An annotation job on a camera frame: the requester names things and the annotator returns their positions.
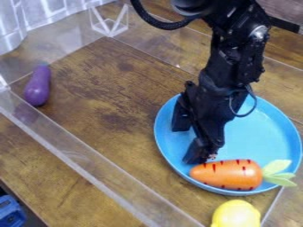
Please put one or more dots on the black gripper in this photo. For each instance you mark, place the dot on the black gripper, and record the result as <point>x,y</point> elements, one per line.
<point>206,107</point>

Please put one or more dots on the orange toy carrot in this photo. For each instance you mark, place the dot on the orange toy carrot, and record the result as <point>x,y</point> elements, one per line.
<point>242,174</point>

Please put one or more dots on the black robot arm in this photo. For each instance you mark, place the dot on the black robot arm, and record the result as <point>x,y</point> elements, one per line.
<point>241,28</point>

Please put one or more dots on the blue round plate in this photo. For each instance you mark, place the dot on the blue round plate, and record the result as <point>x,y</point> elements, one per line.
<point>263,137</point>

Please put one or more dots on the yellow toy object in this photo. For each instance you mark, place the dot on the yellow toy object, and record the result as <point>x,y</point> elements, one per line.
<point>235,213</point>

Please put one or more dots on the purple toy eggplant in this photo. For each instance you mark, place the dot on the purple toy eggplant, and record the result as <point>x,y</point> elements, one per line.
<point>36,91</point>

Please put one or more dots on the blue object at corner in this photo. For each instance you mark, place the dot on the blue object at corner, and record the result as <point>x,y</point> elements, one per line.
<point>12,215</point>

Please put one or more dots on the clear acrylic enclosure wall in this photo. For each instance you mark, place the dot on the clear acrylic enclosure wall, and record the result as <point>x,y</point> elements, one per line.
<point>78,157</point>

